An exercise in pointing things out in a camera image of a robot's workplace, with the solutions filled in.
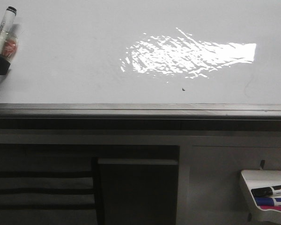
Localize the white whiteboard marker black cap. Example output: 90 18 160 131
0 6 18 62

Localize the white whiteboard surface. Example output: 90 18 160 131
0 0 281 104

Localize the grey black striped panel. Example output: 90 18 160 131
0 171 104 225

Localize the dark rectangular panel white top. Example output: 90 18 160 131
99 162 178 225

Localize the black metal hook left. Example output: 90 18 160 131
259 160 265 170

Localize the blue capped marker in tray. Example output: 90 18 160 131
254 197 281 206

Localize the white plastic marker tray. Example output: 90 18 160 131
240 170 281 225

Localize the black capped marker in tray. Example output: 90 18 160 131
251 185 281 197

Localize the pink marker in tray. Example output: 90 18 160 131
259 206 281 211

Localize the grey metal whiteboard frame rail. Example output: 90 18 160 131
0 103 281 132

